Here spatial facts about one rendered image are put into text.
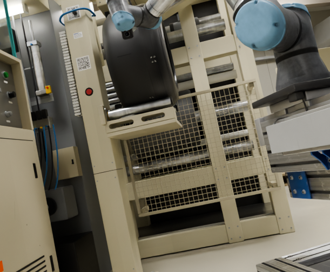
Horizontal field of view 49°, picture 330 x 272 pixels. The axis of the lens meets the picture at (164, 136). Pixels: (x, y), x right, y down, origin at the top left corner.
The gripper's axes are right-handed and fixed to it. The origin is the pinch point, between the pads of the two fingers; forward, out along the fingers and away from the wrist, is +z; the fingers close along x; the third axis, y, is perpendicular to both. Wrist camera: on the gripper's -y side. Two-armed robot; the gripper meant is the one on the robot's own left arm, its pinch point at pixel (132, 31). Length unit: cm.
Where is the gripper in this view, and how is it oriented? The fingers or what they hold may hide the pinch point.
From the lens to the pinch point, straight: 171.7
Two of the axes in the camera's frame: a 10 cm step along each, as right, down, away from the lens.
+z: 1.5, 1.7, 9.7
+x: -9.7, 2.1, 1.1
